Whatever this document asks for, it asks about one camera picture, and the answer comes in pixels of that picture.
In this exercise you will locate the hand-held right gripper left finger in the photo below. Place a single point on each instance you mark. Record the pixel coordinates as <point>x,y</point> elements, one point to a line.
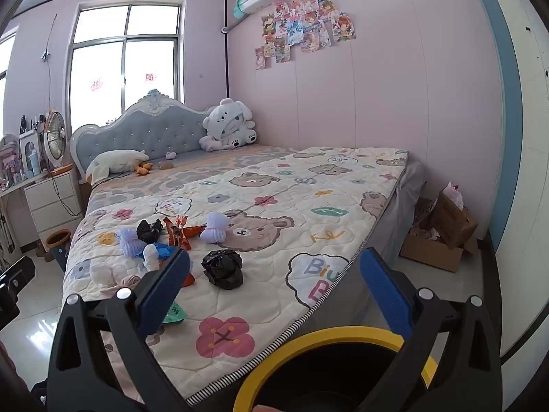
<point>163,292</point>

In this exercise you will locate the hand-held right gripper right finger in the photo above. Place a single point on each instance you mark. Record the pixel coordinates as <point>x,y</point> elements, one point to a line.
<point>386,292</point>

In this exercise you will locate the light blue snack wrapper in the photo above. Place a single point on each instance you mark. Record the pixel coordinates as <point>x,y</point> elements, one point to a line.
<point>176,312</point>

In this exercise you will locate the orange plastic bag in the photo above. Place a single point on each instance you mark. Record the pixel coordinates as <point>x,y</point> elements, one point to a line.
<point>188,280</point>

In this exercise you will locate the small white foam piece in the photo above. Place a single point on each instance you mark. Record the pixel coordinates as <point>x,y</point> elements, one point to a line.
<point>150,259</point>

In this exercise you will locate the pink grey cloth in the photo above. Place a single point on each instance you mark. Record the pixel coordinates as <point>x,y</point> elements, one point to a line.
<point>126,282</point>

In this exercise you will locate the blue plastic bag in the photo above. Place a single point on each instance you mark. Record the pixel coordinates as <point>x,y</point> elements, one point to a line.
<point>163,251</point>

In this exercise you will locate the orange snack wrapper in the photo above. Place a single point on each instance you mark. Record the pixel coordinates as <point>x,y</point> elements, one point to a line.
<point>176,234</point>

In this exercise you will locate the purple foam fruit net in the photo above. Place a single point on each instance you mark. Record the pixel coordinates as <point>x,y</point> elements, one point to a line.
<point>128,242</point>

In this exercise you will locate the small black plastic bag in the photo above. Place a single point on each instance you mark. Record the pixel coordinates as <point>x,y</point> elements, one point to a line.
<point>149,231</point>

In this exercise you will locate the large black plastic bag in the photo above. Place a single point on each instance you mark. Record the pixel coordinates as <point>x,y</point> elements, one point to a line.
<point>221,268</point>

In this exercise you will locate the black bin with yellow rim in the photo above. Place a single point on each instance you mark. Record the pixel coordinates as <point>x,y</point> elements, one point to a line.
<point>326,334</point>

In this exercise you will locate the white foam fruit net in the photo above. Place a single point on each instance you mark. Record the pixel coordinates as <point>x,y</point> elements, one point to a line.
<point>216,229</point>

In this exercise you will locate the small brown blue floor bin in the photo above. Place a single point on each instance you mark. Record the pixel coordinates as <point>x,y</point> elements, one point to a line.
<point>60,251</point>

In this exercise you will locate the white nightstand with drawers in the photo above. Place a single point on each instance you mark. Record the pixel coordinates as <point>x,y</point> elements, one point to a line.
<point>51,206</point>

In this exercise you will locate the white dressing desk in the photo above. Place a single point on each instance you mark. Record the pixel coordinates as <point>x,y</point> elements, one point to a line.
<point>17,186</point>

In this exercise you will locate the cardboard box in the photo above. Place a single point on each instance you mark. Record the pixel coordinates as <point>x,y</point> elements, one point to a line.
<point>450,219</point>

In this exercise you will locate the light blue bottle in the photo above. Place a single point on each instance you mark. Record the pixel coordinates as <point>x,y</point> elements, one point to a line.
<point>33,161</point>

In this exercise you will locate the pink white crumpled bag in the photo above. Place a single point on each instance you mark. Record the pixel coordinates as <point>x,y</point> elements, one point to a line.
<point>453,193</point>

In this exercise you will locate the small orange plush toy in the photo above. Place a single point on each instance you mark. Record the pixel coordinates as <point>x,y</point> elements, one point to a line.
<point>143,168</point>

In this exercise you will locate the small brown plush toy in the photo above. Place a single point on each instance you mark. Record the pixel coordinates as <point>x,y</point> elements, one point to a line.
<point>165,165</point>

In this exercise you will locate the grey orange patterned sheet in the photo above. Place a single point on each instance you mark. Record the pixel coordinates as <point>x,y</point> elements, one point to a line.
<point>206,171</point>

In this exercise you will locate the round pink mirror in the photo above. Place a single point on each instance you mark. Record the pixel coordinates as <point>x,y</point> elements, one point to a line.
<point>8,146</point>

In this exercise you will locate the white cosmetic cabinet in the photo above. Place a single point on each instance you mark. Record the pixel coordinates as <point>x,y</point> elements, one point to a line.
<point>30,146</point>

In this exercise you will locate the white plush goose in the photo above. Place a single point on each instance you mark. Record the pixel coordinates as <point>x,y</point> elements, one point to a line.
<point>113,161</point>

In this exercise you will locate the white desk fan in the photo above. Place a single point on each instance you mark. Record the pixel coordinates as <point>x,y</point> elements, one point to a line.
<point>53,131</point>

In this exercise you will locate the blue tufted bed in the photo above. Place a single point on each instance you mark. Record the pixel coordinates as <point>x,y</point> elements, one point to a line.
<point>163,131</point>

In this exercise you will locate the white plush dog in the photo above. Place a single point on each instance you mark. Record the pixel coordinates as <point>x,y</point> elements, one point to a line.
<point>225,120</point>

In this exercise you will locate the white door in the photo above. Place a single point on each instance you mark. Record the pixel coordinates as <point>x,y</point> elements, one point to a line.
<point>527,137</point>

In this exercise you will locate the narrow side window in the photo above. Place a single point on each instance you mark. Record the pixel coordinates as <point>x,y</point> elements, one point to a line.
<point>5,64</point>

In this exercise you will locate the large white-framed window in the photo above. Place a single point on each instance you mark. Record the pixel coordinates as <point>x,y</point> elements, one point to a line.
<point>124,38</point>

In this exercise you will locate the cluster of cartoon wall posters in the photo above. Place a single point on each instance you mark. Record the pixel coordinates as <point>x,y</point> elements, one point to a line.
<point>300,21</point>

